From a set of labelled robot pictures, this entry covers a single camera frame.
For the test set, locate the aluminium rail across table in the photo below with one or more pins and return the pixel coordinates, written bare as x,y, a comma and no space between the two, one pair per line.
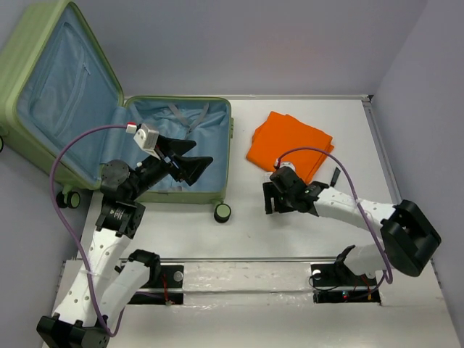
248,259

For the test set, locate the orange cloth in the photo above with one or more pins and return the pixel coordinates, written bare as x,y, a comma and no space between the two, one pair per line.
281,133

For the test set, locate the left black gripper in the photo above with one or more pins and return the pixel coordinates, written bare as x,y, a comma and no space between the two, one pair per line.
190,168

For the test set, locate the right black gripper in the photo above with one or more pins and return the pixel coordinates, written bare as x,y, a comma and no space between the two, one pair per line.
270,190

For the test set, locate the green hard-shell suitcase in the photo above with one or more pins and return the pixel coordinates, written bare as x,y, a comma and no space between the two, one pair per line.
60,96

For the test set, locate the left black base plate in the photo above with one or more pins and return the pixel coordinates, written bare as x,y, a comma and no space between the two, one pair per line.
167,289

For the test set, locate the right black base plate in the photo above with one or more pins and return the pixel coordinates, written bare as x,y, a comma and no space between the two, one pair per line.
330,288

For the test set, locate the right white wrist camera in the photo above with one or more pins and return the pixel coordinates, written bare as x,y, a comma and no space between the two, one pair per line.
279,163

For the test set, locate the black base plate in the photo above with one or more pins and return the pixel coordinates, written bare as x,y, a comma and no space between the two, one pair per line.
167,289
330,288

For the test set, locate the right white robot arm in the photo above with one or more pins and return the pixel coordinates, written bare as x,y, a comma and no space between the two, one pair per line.
403,237

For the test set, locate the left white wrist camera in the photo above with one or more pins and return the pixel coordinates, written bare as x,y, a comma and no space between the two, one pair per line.
146,138

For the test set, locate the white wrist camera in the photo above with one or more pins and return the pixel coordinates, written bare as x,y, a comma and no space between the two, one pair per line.
279,163
146,138

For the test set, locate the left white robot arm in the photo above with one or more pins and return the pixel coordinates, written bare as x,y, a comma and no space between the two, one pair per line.
91,312

